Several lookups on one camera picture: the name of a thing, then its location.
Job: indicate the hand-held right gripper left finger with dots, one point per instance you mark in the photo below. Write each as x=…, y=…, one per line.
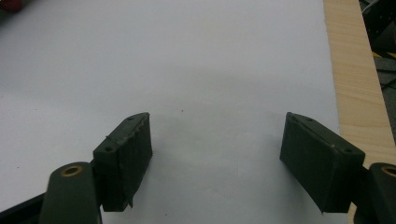
x=121, y=161

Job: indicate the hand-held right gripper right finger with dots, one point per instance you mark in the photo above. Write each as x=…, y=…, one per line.
x=314, y=161

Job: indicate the white table sheet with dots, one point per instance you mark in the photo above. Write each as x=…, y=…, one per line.
x=199, y=62

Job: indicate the black metal stand base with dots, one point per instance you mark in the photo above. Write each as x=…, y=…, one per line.
x=381, y=25

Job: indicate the dark red object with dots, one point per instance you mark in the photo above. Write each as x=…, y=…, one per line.
x=11, y=4

